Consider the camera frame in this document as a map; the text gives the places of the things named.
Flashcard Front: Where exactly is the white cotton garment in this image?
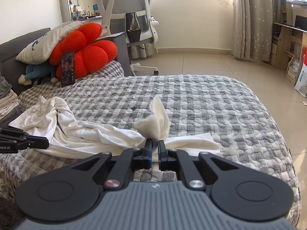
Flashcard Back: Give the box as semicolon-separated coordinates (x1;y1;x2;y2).
10;96;220;159

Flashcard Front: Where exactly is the folded beige garment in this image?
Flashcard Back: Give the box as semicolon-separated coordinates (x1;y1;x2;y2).
0;89;19;119

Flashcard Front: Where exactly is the dark grey upholstered headboard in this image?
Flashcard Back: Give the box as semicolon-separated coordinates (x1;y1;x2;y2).
1;28;50;96

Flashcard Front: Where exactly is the blue plush doll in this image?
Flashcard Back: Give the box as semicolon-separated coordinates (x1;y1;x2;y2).
18;62;58;86

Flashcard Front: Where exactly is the grey checkered quilted bedspread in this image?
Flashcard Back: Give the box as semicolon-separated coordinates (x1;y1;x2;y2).
1;72;300;229

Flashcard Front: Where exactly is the smartphone showing video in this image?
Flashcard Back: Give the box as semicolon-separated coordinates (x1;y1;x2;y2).
61;52;75;87

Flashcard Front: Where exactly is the white printed throw pillow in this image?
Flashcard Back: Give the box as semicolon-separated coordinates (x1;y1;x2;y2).
16;21;85;65

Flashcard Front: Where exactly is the red flower-shaped plush cushion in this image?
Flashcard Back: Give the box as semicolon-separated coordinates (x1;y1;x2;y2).
49;22;118;80

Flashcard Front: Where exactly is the white paper shopping bag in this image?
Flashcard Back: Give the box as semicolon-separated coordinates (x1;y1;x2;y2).
295;55;307;98

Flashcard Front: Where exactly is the grey bed footboard panel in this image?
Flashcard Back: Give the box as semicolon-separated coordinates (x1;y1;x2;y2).
99;32;134;76

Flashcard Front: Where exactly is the white bookshelf with books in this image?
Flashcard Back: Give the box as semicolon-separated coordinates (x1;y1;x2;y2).
57;0;104;24

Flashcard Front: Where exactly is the wooden desk with shelves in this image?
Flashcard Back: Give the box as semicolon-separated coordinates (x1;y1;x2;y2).
270;1;306;85

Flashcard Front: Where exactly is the white mesh office chair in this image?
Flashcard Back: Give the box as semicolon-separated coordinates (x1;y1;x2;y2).
97;0;159;75

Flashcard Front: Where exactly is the beige patterned curtain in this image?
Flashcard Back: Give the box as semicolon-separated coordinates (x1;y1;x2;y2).
232;0;281;62

